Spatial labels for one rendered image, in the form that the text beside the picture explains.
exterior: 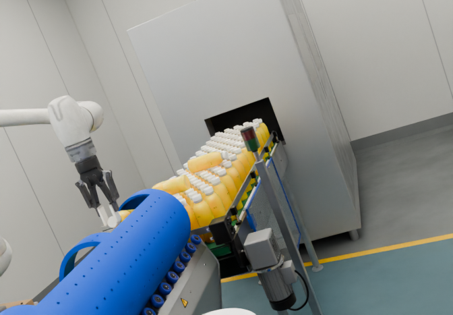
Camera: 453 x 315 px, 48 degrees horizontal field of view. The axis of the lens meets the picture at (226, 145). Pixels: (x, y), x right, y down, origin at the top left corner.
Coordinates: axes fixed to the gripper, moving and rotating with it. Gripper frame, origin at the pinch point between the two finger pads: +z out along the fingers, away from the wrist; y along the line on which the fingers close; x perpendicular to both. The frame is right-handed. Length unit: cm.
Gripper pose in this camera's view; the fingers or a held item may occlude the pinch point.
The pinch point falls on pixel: (109, 214)
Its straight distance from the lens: 177.3
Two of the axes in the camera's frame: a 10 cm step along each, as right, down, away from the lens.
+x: 2.1, -2.6, 9.4
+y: 9.1, -3.0, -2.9
